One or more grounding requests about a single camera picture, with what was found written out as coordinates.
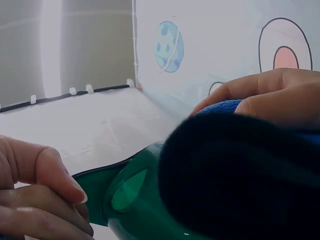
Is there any person's right hand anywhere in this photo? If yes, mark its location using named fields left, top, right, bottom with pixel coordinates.
left=191, top=67, right=320, bottom=131

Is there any green plastic cup with handle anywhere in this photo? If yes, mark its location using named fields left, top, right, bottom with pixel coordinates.
left=71, top=140, right=208, bottom=240

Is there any person's left hand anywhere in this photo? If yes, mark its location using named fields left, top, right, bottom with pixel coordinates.
left=0, top=134, right=95, bottom=240

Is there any blue cleaning cloth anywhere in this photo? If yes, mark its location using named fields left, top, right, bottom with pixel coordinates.
left=157, top=98, right=320, bottom=240

